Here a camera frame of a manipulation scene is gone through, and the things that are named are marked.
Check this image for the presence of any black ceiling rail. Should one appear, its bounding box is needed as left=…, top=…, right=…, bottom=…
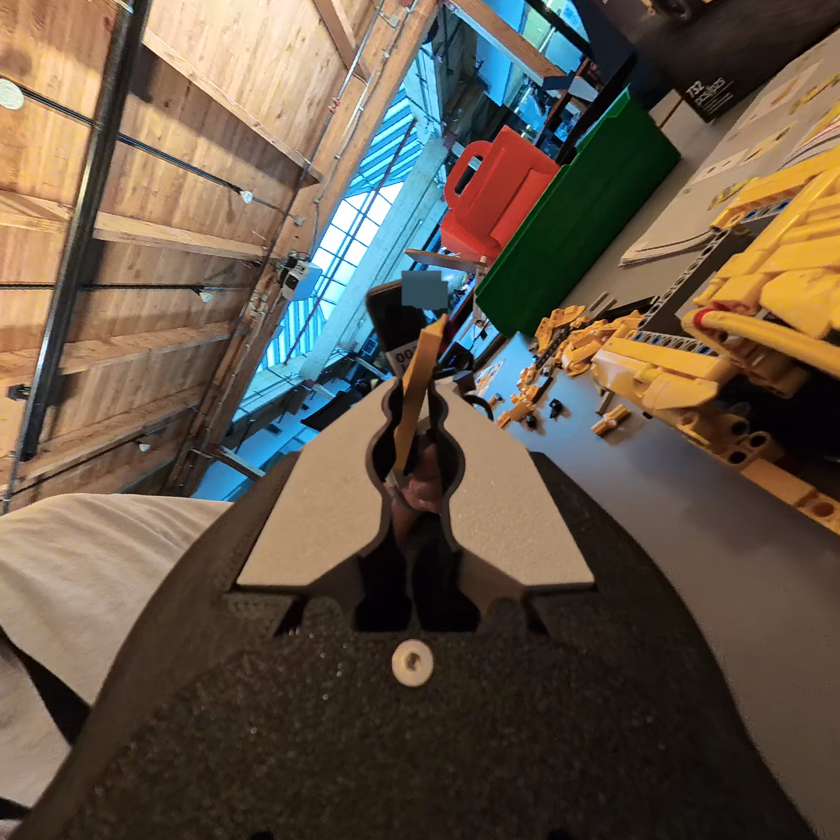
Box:
left=0, top=0, right=156, bottom=465

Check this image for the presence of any yellow toy car model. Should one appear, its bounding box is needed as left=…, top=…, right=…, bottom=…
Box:
left=589, top=147, right=840, bottom=537

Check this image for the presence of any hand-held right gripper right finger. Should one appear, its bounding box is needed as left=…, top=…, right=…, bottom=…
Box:
left=409, top=381, right=596, bottom=631

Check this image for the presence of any green plastic bin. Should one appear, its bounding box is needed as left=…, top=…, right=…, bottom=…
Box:
left=472, top=85, right=683, bottom=340

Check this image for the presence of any pile of yellow bricks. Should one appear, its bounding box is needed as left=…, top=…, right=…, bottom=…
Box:
left=494, top=304, right=658, bottom=435

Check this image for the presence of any toy car set box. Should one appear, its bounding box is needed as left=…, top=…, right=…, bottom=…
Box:
left=629, top=0, right=840, bottom=126

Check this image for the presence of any person's left hand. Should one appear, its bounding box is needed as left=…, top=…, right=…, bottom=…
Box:
left=392, top=433, right=455, bottom=521

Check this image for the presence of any open instruction booklet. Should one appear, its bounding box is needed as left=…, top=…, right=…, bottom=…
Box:
left=619, top=46, right=840, bottom=268

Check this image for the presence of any long yellow beam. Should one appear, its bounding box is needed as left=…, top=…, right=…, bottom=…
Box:
left=391, top=314, right=452, bottom=478

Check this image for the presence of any red plastic bin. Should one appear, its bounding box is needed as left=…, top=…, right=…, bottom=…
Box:
left=437, top=123, right=563, bottom=265

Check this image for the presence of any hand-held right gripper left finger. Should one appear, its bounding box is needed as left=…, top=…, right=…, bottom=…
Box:
left=235, top=378, right=412, bottom=631

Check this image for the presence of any grey desk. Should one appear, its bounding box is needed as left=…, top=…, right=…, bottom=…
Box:
left=472, top=85, right=840, bottom=840

